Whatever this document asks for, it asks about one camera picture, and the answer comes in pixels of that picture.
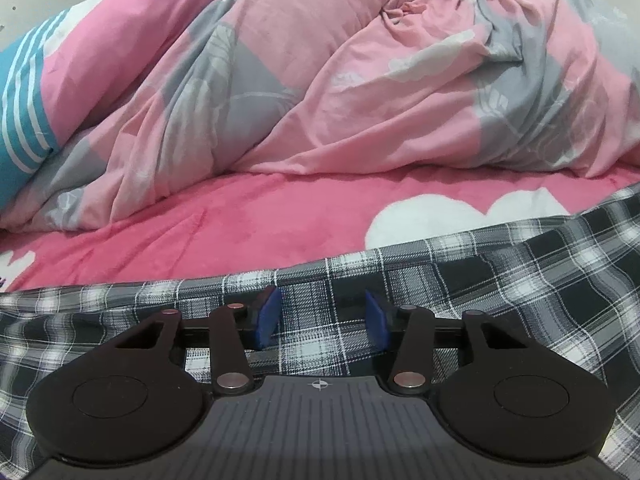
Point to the black white plaid garment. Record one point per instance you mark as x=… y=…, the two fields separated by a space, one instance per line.
x=500 y=285

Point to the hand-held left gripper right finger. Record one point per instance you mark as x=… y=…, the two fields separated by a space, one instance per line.
x=376 y=320

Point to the pink floral bed sheet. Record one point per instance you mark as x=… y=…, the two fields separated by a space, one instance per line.
x=250 y=220

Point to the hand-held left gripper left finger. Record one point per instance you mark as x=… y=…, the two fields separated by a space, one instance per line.
x=267 y=317

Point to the pink grey blue quilt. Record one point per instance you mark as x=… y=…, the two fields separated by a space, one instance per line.
x=350 y=85

